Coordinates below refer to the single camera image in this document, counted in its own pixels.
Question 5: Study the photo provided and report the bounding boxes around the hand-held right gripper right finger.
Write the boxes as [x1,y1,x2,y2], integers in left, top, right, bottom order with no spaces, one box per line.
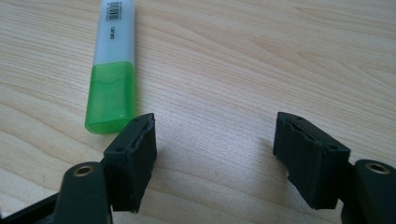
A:
[273,111,352,210]

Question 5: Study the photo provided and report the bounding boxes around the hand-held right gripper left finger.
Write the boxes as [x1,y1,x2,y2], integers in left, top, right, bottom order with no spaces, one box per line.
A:
[103,112,158,215]

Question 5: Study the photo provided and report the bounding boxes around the green highlighter pen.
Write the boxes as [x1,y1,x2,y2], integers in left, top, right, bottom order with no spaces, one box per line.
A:
[84,0,137,135]

